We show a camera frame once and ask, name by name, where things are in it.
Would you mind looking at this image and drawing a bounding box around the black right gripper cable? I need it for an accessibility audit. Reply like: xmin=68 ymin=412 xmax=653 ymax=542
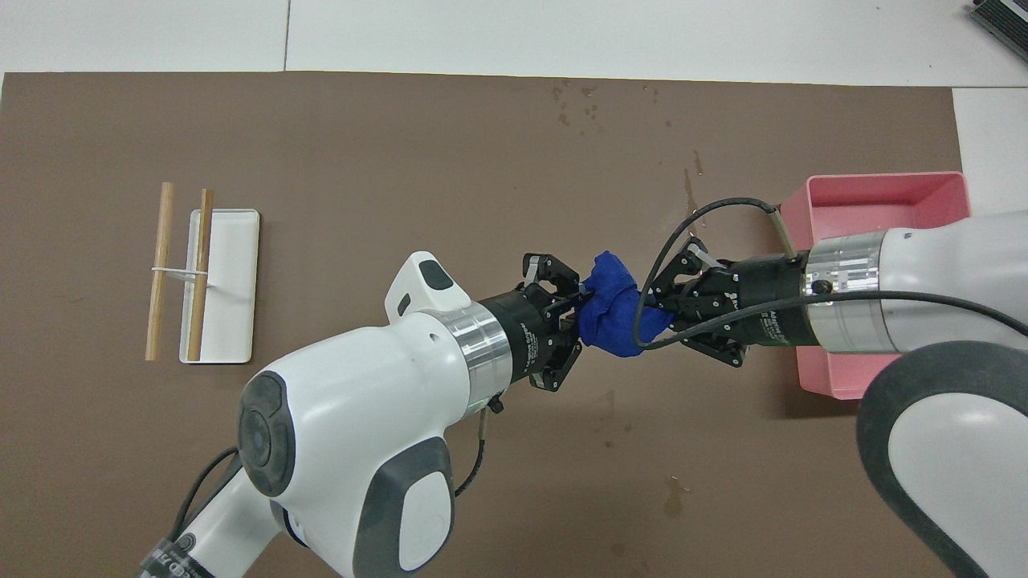
xmin=633 ymin=197 xmax=1028 ymax=354

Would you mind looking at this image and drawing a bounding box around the pink plastic bin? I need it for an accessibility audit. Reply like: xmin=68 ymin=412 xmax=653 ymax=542
xmin=781 ymin=171 xmax=971 ymax=401

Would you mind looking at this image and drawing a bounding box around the brown table mat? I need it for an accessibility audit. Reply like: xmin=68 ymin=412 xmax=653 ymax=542
xmin=0 ymin=71 xmax=1011 ymax=578

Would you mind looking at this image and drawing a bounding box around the white rack with wooden rods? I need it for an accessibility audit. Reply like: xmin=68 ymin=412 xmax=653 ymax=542
xmin=151 ymin=209 xmax=260 ymax=364

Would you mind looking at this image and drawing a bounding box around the blue towel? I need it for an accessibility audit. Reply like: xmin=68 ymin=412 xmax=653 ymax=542
xmin=578 ymin=251 xmax=675 ymax=358

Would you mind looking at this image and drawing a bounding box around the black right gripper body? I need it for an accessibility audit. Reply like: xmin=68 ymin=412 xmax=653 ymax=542
xmin=683 ymin=255 xmax=818 ymax=348

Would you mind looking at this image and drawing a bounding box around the grey ribbed device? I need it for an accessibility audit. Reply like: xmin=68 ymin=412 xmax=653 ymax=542
xmin=968 ymin=0 xmax=1028 ymax=54

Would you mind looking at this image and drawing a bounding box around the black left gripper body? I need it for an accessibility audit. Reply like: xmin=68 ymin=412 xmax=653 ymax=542
xmin=482 ymin=289 xmax=581 ymax=385

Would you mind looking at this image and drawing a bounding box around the wooden rack rod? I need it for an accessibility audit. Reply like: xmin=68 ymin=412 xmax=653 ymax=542
xmin=145 ymin=182 xmax=175 ymax=361
xmin=187 ymin=189 xmax=214 ymax=361

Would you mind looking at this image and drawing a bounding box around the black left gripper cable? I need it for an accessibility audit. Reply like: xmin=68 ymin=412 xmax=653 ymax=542
xmin=454 ymin=397 xmax=504 ymax=499

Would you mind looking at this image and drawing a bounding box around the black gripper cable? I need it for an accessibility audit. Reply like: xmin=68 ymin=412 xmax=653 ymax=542
xmin=633 ymin=197 xmax=1028 ymax=354
xmin=454 ymin=397 xmax=504 ymax=499

